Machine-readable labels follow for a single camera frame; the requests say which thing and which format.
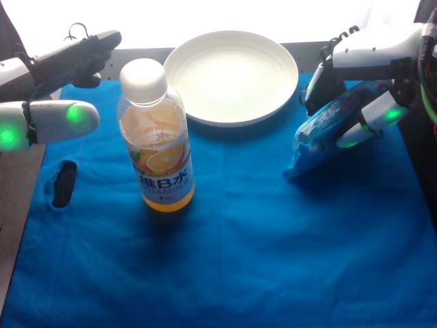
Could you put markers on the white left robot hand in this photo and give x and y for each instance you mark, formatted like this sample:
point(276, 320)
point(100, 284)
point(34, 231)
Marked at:
point(54, 119)

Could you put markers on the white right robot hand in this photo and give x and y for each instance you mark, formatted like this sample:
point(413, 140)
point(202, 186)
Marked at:
point(375, 48)

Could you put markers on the small orange juice bottle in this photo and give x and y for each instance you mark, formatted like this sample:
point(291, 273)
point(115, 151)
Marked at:
point(157, 160)

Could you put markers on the white round plate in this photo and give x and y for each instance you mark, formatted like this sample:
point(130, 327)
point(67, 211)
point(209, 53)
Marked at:
point(232, 78)

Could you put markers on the blue cloth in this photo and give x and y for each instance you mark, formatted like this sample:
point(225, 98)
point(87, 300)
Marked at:
point(273, 239)

